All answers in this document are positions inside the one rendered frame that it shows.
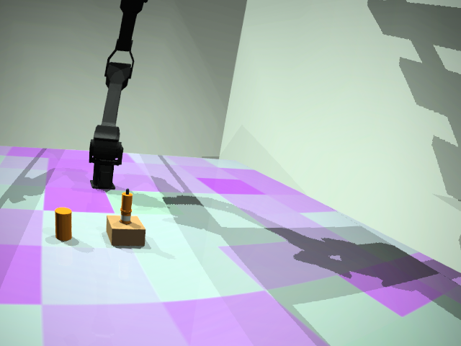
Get brown block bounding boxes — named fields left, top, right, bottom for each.
left=106, top=215, right=146, bottom=247

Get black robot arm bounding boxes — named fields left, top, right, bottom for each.
left=89, top=0, right=148, bottom=190

